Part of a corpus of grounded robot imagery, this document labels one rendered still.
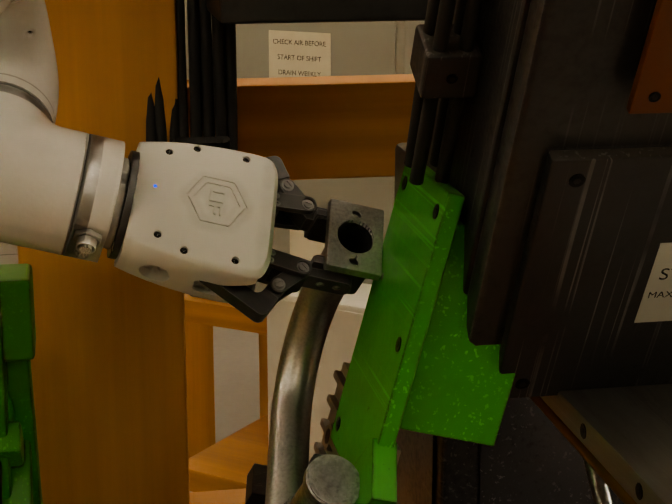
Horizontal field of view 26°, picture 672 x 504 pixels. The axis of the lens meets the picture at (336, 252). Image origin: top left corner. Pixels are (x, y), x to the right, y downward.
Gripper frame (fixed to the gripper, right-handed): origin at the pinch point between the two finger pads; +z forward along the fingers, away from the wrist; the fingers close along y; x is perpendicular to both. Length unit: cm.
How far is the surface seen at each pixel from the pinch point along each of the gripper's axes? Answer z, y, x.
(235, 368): 58, 150, 302
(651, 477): 15.2, -20.3, -15.2
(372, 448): 2.5, -15.7, -2.6
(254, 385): 62, 139, 290
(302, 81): 1.3, 30.4, 19.3
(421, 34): -1.7, 2.5, -21.1
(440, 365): 5.8, -10.6, -5.8
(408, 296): 2.8, -7.3, -7.8
